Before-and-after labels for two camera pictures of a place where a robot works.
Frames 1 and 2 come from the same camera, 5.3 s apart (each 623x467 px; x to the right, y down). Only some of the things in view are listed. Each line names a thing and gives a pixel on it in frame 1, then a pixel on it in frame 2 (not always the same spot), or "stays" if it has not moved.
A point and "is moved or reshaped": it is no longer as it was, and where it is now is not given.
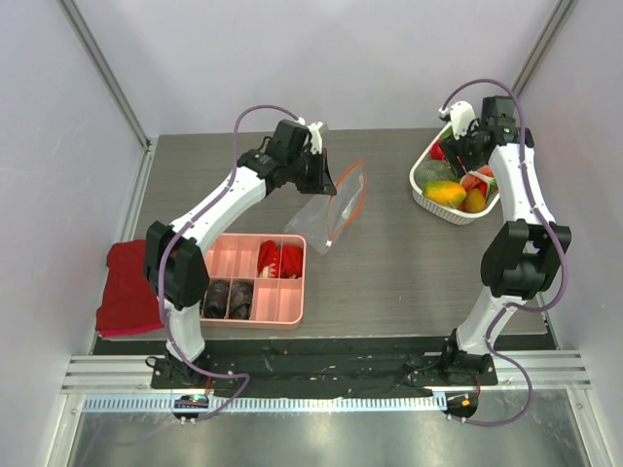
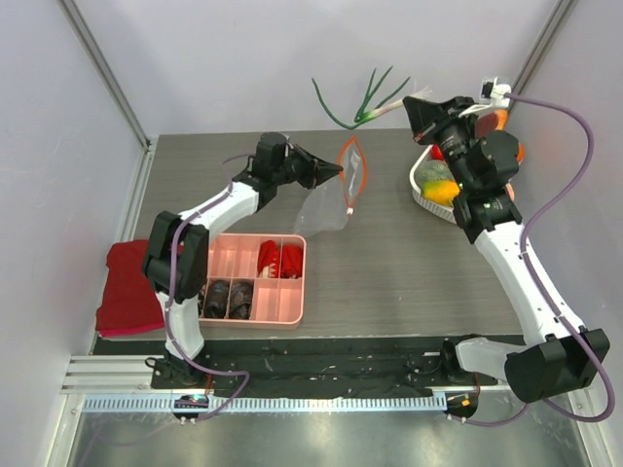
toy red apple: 436,151 stays
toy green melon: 432,170 stays
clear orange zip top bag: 323,217 is moved or reshaped
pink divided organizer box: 256,280 stays
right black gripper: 460,147 to 439,126
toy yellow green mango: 446,193 stays
